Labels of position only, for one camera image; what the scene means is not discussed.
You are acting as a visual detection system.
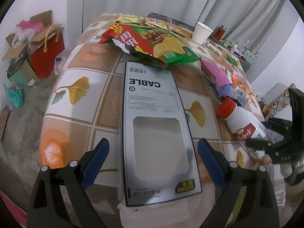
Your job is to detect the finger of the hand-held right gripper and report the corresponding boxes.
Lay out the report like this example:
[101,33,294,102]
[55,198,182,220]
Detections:
[260,117,294,139]
[245,138,289,164]

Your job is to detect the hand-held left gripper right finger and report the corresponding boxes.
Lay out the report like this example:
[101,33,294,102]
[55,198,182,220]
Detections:
[198,138,279,228]

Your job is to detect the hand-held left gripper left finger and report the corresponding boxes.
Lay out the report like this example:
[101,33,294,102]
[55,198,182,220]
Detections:
[27,138,110,228]

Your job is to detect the white bottle with red cap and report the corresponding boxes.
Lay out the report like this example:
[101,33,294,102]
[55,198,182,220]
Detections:
[216,98,273,164]

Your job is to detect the grey cable packaging box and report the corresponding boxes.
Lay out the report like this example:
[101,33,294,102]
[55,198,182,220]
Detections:
[121,60,203,207]

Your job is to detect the patterned cloth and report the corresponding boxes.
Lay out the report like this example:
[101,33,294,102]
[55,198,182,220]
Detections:
[259,83,297,121]

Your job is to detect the orange snack wrapper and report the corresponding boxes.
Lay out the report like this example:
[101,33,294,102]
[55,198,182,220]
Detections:
[226,69,254,100]

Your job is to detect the pale green desk organizer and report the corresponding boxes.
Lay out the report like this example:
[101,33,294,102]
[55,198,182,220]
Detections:
[242,50,259,70]

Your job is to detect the small green packet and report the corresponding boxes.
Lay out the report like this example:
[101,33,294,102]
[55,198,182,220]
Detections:
[226,55,241,65]

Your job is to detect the pink paper sheet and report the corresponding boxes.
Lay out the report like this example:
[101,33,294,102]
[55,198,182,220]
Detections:
[201,59,232,88]

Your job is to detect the tile print tablecloth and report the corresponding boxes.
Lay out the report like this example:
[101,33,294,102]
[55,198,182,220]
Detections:
[39,12,273,220]

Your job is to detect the teal plastic bag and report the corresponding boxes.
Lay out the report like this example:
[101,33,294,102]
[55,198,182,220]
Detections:
[3,83,25,108]

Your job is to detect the red can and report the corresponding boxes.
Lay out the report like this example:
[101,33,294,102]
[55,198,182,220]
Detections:
[213,25,227,40]

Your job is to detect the red gift bag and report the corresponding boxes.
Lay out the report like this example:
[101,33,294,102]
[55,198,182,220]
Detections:
[30,24,65,78]

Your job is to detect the green box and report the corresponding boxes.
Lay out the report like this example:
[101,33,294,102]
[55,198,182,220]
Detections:
[7,52,38,87]

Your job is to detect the white paper cup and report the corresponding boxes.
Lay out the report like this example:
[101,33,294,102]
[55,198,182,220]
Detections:
[191,22,214,45]

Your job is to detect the red green chips bag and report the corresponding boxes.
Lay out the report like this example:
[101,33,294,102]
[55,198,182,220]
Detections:
[98,23,202,70]

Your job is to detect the gold foil packet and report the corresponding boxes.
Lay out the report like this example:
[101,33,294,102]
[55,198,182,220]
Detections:
[171,27,193,38]
[116,13,143,25]

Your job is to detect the gold snack packets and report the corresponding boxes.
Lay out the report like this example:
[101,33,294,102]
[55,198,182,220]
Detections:
[147,12,197,31]

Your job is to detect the yellow red snack packet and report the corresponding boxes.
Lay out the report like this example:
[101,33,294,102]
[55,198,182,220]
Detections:
[144,17,168,28]

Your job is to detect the pink plastic bag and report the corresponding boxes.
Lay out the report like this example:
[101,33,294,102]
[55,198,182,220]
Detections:
[17,20,45,32]

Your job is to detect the open cardboard box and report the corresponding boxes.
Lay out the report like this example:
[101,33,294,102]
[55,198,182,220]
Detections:
[2,10,53,62]

